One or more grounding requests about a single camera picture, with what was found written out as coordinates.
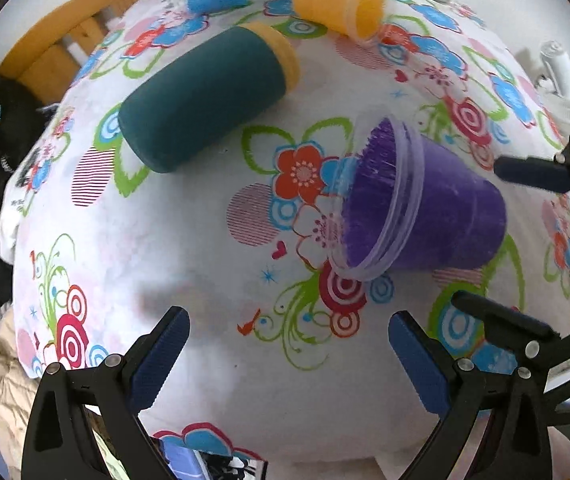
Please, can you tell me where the floral tablecloth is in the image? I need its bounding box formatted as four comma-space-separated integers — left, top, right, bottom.
0, 0, 570, 479

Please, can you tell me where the white standing fan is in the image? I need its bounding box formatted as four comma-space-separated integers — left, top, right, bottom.
535, 40, 570, 138

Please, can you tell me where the orange plastic cup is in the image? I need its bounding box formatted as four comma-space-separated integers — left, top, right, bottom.
293, 0, 385, 44

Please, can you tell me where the teal cup with yellow rim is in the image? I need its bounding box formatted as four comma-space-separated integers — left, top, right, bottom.
118, 22, 300, 174

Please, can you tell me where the purple plastic cup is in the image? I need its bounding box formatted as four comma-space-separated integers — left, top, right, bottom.
328, 108, 507, 281

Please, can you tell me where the wooden chair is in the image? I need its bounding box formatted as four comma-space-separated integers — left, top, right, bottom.
0, 0, 138, 104

